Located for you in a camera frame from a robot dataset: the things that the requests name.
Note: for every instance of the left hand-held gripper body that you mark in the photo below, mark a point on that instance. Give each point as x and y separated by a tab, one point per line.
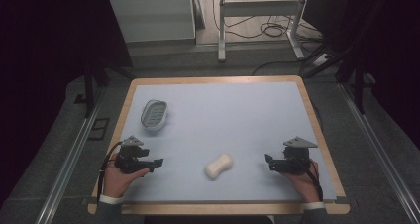
129	159

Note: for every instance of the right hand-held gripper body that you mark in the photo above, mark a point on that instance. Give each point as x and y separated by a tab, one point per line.
295	159

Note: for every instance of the person's left hand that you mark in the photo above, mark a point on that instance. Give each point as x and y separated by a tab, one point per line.
116	181

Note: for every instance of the person's right hand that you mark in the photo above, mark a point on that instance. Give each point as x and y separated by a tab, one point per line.
303	184

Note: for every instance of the black floor plate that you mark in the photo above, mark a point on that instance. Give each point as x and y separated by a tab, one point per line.
99	129

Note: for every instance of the grey oval soap dish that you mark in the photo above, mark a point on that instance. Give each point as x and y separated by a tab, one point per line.
154	115

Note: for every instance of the white soap bar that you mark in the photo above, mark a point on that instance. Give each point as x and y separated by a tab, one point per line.
219	166

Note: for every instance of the light blue mat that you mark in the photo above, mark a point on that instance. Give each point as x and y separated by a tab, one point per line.
228	125

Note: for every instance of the black metal stand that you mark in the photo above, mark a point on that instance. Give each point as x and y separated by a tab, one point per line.
346	62
89	85

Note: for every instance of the white power strip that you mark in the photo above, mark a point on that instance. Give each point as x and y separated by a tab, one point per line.
319	60

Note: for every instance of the white cabinet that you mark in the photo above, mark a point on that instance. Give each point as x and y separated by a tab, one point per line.
153	17

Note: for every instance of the white metal stand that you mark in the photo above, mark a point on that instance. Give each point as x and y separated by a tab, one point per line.
261	8

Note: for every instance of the aluminium rail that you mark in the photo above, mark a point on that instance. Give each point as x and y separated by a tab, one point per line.
379	151
67	169

